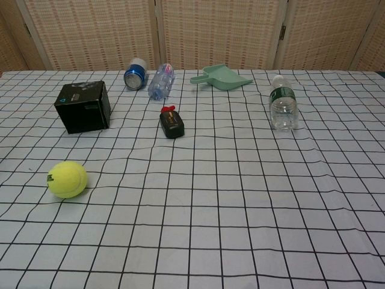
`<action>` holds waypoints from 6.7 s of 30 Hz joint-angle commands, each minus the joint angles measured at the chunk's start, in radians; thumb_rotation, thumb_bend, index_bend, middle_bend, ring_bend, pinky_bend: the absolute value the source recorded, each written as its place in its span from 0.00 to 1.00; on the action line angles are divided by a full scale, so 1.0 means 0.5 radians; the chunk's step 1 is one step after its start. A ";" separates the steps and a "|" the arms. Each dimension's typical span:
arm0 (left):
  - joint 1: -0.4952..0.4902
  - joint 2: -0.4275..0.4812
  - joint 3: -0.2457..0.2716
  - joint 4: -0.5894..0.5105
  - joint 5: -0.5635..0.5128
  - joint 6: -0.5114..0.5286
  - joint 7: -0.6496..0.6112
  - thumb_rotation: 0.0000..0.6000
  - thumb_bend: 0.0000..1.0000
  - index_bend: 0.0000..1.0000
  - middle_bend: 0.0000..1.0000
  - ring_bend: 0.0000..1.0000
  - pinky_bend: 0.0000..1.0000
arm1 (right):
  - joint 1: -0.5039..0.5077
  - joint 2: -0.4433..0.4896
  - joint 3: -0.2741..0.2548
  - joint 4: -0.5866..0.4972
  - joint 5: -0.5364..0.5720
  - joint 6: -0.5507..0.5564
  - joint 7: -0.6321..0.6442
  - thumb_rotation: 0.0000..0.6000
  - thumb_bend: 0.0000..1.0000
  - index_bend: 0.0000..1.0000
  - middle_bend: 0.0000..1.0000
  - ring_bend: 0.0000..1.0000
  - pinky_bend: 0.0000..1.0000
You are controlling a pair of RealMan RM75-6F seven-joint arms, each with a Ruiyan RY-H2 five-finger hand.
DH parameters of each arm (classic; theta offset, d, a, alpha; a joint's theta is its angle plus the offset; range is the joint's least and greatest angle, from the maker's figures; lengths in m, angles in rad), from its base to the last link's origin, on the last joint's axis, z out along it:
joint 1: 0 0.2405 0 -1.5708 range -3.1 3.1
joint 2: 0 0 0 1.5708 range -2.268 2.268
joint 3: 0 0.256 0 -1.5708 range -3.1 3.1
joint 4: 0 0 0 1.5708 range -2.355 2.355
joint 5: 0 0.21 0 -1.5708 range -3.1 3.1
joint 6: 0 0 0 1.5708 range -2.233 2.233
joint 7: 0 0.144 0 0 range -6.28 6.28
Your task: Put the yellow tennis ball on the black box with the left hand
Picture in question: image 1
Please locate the small black bottle red cap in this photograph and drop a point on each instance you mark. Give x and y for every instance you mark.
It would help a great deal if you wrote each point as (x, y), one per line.
(172, 123)

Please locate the white black checkered tablecloth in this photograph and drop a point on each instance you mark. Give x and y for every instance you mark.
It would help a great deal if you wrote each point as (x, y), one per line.
(210, 195)

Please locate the blue soda can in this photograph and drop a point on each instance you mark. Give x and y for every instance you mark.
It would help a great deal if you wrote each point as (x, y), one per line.
(134, 76)

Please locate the dark blue padded table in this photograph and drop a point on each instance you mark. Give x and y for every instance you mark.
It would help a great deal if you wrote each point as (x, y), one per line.
(382, 75)

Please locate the yellow tennis ball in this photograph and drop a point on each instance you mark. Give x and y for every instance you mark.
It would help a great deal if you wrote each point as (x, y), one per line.
(67, 179)

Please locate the clear bottle red label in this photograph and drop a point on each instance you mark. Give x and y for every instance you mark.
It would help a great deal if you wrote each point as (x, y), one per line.
(162, 82)

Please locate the woven folding screen panel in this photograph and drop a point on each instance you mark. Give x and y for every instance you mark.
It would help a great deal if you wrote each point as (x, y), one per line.
(12, 45)
(222, 33)
(373, 51)
(96, 33)
(325, 33)

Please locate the brass screen hinge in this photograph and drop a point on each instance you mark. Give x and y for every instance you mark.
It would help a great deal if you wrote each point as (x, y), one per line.
(283, 32)

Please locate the black cardboard box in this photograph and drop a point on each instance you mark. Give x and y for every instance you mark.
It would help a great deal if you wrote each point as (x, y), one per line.
(81, 108)

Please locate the clear bottle green label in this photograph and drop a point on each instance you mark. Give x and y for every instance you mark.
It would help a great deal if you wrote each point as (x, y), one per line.
(283, 105)

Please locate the green plastic dustpan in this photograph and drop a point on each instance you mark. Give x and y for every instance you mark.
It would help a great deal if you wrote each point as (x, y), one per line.
(228, 79)

